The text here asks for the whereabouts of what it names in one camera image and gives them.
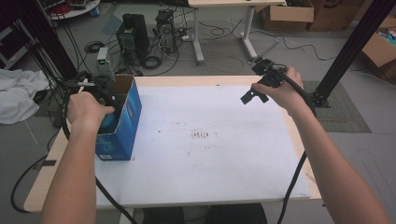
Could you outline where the grey device with green light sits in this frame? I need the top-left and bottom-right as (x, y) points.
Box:
(96, 47), (116, 83)

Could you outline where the small open cardboard box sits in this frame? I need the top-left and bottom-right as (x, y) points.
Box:
(261, 0), (316, 32)

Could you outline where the large closed cardboard box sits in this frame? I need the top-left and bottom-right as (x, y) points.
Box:
(307, 0), (366, 32)

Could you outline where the black metal stand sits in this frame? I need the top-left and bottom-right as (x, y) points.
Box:
(17, 0), (78, 82)

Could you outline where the blue cardboard box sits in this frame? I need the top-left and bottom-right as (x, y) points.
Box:
(94, 74), (143, 161)

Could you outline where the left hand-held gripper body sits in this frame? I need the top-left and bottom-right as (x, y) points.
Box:
(92, 87), (126, 114)

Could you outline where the white table leg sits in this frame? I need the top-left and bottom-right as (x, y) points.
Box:
(120, 207), (135, 224)

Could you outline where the person's right hand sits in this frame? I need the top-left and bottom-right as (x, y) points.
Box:
(251, 66), (307, 117)

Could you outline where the black aluminium post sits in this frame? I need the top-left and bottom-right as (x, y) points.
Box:
(311, 0), (396, 108)

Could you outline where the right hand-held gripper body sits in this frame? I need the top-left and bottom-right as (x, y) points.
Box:
(251, 58), (289, 90)

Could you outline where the large black cable coil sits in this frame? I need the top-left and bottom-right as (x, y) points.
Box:
(141, 55), (163, 70)

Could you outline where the white cloth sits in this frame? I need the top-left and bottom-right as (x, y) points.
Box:
(0, 68), (50, 125)

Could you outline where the grey open computer case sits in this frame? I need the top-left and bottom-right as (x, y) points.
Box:
(154, 8), (177, 54)

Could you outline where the thin black floor cable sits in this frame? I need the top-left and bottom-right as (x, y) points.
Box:
(9, 154), (49, 215)

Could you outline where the white table mat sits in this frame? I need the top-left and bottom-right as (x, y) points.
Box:
(94, 85), (311, 209)

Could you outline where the black computer tower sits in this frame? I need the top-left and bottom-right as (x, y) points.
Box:
(116, 13), (150, 62)

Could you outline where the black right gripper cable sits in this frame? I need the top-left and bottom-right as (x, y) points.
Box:
(275, 69), (318, 224)

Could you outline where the small black cable coil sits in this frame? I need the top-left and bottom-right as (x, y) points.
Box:
(84, 40), (106, 53)

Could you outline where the round white table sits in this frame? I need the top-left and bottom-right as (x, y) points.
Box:
(46, 0), (101, 21)

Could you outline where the person's left hand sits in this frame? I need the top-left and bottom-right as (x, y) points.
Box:
(66, 91), (116, 134)

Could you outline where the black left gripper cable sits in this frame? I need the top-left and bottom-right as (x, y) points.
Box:
(60, 70), (139, 224)

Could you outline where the wooden desk with white legs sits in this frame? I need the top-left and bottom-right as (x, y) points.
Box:
(187, 0), (287, 66)

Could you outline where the grey cable plug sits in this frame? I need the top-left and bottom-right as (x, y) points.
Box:
(65, 80), (96, 88)

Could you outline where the cardboard box with contents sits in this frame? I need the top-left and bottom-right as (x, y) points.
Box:
(361, 15), (396, 82)

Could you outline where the dark tape strip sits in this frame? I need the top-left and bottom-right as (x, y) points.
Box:
(33, 159), (58, 168)

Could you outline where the grey floor mat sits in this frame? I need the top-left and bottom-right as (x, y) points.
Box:
(303, 80), (373, 133)

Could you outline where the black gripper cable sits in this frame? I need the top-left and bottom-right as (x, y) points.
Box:
(60, 70), (139, 224)
(275, 69), (318, 224)

